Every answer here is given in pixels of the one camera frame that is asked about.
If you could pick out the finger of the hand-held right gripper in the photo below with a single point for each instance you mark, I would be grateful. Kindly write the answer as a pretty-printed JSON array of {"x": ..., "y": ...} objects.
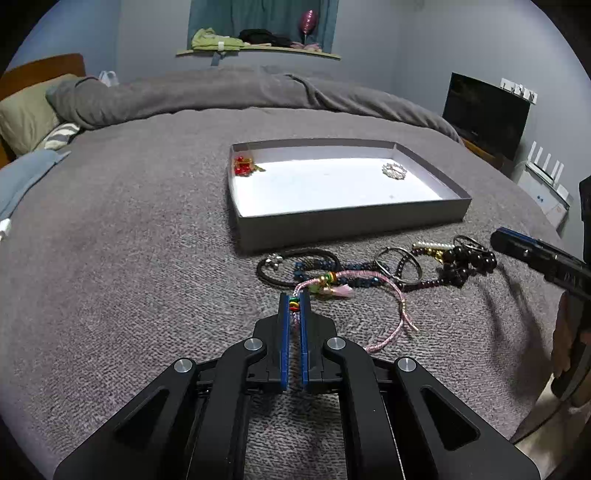
[
  {"x": 519, "y": 234},
  {"x": 545, "y": 263}
]

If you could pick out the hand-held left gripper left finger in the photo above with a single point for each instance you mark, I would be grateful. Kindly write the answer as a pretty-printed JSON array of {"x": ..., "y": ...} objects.
[{"x": 285, "y": 341}]

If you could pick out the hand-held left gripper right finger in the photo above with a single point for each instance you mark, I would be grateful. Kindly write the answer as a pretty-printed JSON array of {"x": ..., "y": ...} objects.
[{"x": 304, "y": 341}]

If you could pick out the silver bangle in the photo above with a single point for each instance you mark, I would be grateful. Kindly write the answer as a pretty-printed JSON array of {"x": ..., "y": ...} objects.
[{"x": 379, "y": 267}]

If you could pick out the grey shallow cardboard tray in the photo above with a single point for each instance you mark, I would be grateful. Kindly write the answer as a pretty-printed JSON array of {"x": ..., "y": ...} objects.
[{"x": 323, "y": 226}]

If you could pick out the person's right hand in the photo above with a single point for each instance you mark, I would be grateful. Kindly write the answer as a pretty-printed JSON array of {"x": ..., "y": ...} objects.
[{"x": 563, "y": 332}]

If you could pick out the white box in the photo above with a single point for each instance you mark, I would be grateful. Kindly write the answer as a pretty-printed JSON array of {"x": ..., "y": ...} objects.
[{"x": 542, "y": 198}]

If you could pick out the white router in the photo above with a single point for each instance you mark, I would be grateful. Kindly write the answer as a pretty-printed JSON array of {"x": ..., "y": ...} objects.
[{"x": 547, "y": 168}]

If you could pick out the wooden side desk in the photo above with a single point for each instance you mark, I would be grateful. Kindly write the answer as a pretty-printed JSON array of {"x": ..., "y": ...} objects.
[{"x": 485, "y": 154}]

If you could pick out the black monitor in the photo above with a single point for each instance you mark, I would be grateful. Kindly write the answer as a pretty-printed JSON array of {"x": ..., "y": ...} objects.
[{"x": 485, "y": 115}]

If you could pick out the grey bedspread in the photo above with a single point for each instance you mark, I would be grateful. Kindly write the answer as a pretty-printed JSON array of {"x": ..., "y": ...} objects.
[{"x": 138, "y": 230}]

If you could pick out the grey folded duvet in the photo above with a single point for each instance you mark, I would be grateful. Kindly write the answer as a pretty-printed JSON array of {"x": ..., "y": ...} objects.
[{"x": 231, "y": 90}]

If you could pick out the pink cloth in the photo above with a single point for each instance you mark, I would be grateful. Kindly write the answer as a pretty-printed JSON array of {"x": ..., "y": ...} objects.
[{"x": 307, "y": 46}]

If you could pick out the wooden window shelf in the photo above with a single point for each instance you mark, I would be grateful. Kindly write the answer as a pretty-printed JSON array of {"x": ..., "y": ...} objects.
[{"x": 286, "y": 50}]

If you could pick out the pink balloon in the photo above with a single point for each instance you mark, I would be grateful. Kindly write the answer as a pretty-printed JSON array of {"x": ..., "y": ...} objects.
[{"x": 308, "y": 21}]

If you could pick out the white charger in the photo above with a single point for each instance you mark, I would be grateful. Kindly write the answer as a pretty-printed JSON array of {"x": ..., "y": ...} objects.
[{"x": 4, "y": 229}]

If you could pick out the striped pillow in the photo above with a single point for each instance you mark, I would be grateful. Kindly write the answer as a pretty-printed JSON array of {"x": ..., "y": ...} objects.
[{"x": 60, "y": 136}]

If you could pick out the black cloth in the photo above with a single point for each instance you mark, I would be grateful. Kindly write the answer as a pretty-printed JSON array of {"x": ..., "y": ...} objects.
[{"x": 263, "y": 37}]

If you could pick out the light blue blanket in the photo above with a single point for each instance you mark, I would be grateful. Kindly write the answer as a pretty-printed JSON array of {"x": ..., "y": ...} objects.
[{"x": 23, "y": 180}]

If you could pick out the green cloth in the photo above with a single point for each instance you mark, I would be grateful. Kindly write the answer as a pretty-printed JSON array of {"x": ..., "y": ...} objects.
[{"x": 210, "y": 40}]

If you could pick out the white plastic bag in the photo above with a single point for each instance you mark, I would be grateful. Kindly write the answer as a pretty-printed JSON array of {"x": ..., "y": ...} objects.
[{"x": 108, "y": 78}]

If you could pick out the teal curtain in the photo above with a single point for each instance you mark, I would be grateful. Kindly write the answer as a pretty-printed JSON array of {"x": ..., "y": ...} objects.
[{"x": 249, "y": 14}]

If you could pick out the olive pillow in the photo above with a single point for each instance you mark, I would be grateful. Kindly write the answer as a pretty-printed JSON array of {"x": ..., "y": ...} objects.
[{"x": 25, "y": 115}]

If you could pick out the wooden headboard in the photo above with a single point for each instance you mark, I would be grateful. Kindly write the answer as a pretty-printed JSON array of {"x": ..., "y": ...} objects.
[{"x": 41, "y": 67}]

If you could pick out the white wall hooks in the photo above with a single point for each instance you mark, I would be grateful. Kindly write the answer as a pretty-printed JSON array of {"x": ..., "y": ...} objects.
[{"x": 519, "y": 90}]

